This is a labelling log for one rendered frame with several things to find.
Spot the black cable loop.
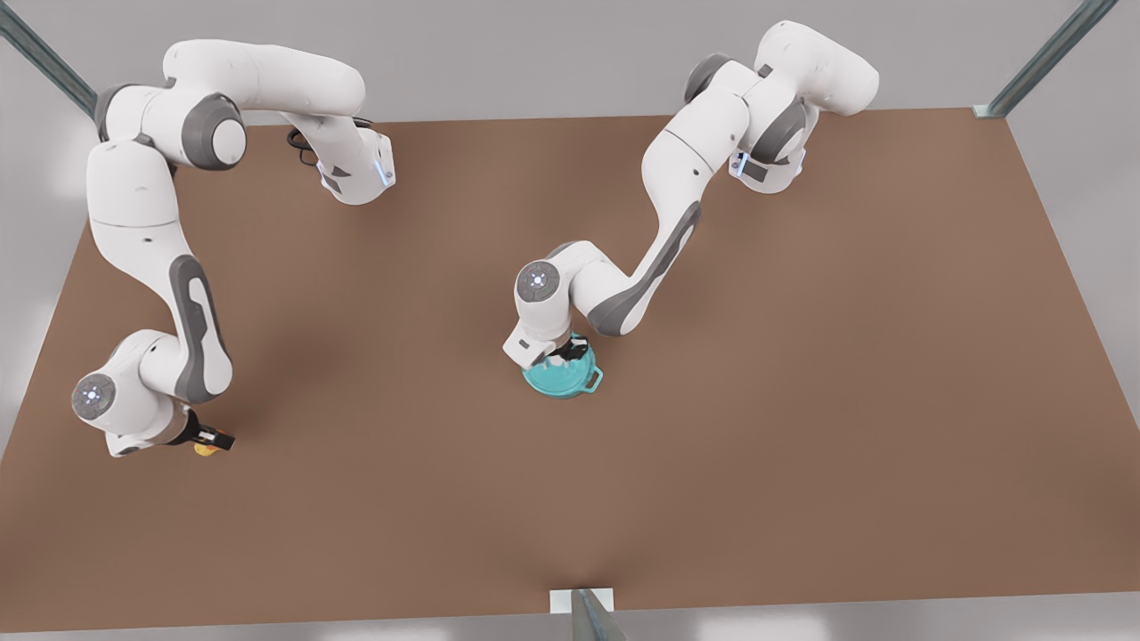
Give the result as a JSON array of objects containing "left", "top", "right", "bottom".
[{"left": 286, "top": 117, "right": 375, "bottom": 167}]

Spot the silver frame post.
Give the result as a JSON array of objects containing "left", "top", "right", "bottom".
[
  {"left": 973, "top": 0, "right": 1120, "bottom": 119},
  {"left": 550, "top": 588, "right": 628, "bottom": 641},
  {"left": 0, "top": 7, "right": 99, "bottom": 118}
]

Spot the teal pot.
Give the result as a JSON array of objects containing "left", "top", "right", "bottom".
[{"left": 523, "top": 354, "right": 604, "bottom": 400}]

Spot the teal pot lid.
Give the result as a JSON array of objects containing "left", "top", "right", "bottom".
[{"left": 534, "top": 336, "right": 596, "bottom": 378}]

